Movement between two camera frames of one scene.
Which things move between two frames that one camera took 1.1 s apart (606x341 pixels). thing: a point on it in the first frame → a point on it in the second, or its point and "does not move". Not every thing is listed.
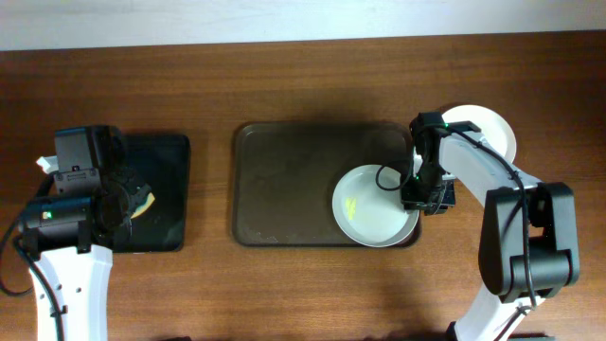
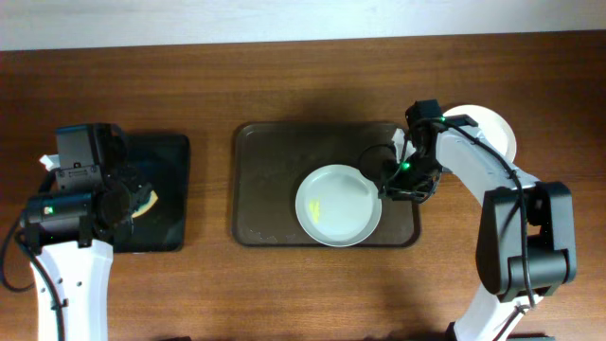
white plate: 508,141 does not move
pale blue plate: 367,206 → 336,206
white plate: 494,132 does not move
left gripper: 133,199 does not move
